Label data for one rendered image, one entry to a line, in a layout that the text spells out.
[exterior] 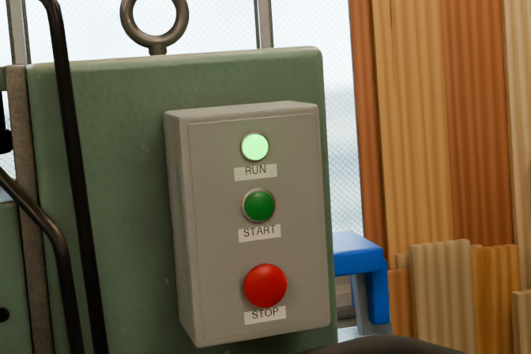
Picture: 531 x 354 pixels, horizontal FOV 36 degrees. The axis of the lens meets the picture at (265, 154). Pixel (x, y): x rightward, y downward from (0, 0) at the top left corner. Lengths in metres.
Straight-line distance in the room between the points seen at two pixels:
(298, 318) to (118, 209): 0.15
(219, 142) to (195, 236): 0.06
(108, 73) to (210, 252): 0.15
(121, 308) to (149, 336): 0.03
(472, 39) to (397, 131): 0.31
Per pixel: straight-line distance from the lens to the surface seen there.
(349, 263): 1.44
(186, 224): 0.55
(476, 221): 2.17
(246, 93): 0.61
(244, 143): 0.54
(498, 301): 2.08
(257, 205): 0.55
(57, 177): 0.59
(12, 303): 0.65
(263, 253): 0.56
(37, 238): 0.63
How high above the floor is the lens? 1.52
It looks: 7 degrees down
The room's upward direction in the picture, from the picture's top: 4 degrees counter-clockwise
